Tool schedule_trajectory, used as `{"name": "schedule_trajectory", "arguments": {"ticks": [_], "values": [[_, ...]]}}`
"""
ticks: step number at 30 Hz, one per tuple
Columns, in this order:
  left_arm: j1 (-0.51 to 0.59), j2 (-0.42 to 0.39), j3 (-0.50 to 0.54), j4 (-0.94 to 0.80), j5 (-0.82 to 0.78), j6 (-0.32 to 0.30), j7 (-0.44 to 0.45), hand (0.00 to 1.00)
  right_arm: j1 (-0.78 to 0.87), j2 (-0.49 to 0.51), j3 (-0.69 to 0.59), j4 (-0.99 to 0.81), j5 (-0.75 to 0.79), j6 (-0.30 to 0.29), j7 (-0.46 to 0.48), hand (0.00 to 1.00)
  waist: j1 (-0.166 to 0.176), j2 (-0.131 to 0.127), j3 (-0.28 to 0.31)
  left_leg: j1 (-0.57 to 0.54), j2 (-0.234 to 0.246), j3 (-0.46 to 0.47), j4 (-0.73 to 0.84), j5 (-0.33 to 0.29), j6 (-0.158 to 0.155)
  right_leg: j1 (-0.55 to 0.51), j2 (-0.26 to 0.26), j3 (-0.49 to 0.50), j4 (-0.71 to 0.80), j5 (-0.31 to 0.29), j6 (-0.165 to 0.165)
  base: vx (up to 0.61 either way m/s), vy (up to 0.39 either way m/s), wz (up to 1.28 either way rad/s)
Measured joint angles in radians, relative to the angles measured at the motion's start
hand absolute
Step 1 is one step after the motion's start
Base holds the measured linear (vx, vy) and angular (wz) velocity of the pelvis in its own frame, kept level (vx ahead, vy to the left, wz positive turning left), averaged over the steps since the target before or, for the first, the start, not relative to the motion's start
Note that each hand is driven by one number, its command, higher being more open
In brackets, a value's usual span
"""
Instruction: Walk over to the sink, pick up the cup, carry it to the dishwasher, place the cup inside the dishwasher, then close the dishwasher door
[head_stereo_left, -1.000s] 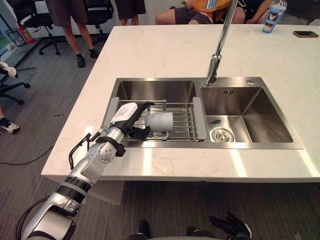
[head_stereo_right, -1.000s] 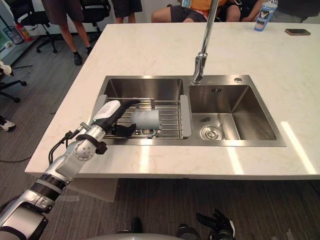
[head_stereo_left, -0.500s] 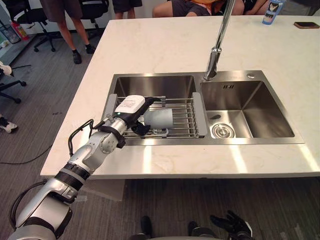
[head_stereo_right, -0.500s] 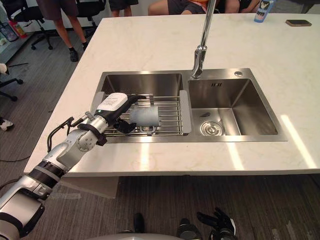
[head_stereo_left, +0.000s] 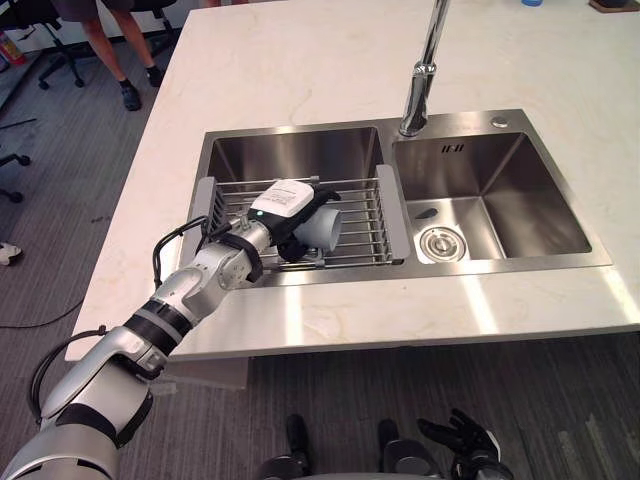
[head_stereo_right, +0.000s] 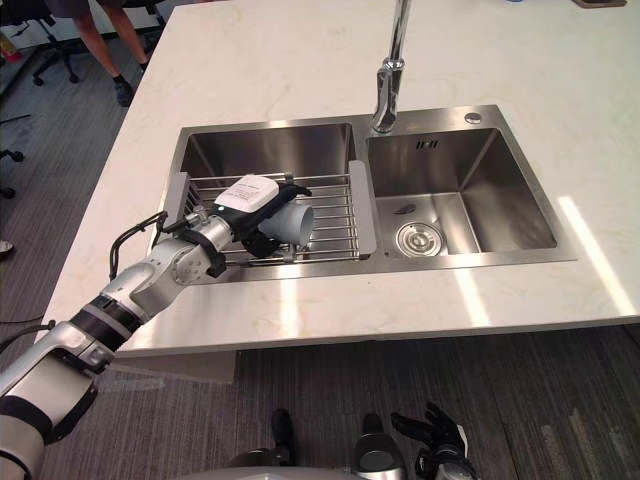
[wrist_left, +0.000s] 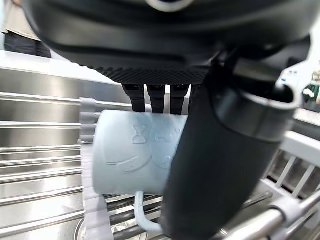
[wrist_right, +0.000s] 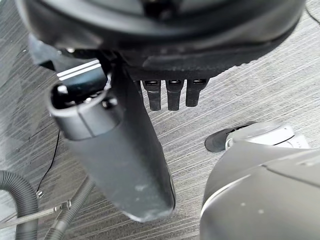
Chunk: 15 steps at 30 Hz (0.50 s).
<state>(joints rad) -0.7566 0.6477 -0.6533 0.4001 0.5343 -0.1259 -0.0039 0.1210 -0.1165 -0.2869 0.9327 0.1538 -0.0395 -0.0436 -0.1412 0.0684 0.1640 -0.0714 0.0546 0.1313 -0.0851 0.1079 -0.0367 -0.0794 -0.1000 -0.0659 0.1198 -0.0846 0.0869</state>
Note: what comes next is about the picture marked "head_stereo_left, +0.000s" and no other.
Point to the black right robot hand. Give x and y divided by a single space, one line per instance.
462 440

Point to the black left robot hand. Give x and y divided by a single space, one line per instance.
285 200

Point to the light grey cup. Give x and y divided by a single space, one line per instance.
322 228

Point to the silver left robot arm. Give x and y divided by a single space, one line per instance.
150 330

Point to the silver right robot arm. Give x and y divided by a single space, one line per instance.
492 472

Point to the sink drain strainer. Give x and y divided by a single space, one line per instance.
442 244

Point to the stainless steel double sink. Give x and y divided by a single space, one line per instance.
500 200

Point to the round sink button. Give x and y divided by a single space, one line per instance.
499 121

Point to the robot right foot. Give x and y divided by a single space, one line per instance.
400 450

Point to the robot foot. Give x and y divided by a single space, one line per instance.
400 450
296 440

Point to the white marble counter island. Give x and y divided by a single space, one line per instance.
350 75

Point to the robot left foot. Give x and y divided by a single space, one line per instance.
296 440

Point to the chrome faucet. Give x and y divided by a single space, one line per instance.
425 65

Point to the person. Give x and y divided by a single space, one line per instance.
125 50

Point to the black chair base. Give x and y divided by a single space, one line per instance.
12 175

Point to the black office chair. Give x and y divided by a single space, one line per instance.
60 35

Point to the white shoe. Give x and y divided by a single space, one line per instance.
9 252

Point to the blue tape roll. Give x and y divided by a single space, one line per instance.
531 2

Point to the brown wooden object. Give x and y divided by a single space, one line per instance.
614 4

